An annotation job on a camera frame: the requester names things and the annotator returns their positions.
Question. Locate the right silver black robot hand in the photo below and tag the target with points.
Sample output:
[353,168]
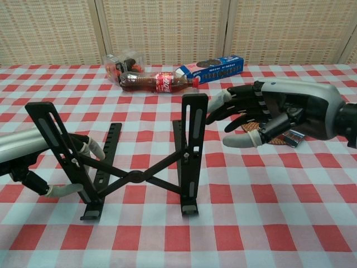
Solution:
[306,92]

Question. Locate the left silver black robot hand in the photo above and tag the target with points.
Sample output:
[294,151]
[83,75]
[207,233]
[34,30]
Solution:
[19,145]

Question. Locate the black folding laptop stand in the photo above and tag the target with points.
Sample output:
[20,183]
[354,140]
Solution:
[186,170]

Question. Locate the red white checkered tablecloth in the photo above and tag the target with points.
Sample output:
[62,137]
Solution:
[251,223]

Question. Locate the dark snack packet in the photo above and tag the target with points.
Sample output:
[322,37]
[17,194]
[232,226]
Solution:
[293,138]

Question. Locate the round woven brown coaster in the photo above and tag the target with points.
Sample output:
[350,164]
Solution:
[279,140]

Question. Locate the woven bamboo screen panel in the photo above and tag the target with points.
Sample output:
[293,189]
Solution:
[352,53]
[50,30]
[287,30]
[164,28]

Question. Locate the blue pink cookie box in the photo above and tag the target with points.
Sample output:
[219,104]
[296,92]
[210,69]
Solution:
[220,71]

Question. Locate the clear plastic snack pack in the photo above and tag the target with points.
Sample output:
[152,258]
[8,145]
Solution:
[114,68]

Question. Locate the cola bottle with red label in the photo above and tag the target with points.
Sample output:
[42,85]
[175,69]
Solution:
[145,82]

